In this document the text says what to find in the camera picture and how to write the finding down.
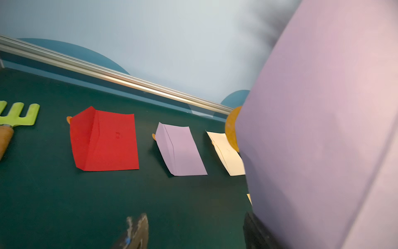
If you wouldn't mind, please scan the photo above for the green toy rake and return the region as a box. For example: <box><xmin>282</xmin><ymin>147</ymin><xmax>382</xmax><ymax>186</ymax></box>
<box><xmin>1</xmin><ymin>102</ymin><xmax>40</xmax><ymax>159</ymax></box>

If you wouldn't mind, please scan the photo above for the lilac envelope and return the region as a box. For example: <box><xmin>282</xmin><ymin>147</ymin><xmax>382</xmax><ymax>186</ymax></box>
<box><xmin>235</xmin><ymin>1</ymin><xmax>398</xmax><ymax>249</ymax></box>
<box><xmin>155</xmin><ymin>123</ymin><xmax>207</xmax><ymax>176</ymax></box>

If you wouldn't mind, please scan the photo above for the aluminium rail back frame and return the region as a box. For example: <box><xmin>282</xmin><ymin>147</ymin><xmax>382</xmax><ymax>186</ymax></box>
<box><xmin>1</xmin><ymin>36</ymin><xmax>233</xmax><ymax>115</ymax></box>

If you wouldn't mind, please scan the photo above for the tan kraft envelope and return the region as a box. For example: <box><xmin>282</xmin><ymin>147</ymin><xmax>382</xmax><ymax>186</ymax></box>
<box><xmin>247</xmin><ymin>194</ymin><xmax>252</xmax><ymax>205</ymax></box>

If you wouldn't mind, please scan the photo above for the red envelope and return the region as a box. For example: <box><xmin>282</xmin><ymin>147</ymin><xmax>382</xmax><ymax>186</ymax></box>
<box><xmin>67</xmin><ymin>106</ymin><xmax>140</xmax><ymax>172</ymax></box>

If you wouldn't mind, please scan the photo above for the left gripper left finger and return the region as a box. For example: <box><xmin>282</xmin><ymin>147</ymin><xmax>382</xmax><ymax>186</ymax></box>
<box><xmin>112</xmin><ymin>213</ymin><xmax>149</xmax><ymax>249</ymax></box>

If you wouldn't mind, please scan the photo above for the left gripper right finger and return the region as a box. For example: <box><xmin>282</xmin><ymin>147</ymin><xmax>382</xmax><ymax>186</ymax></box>
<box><xmin>243</xmin><ymin>212</ymin><xmax>280</xmax><ymax>249</ymax></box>

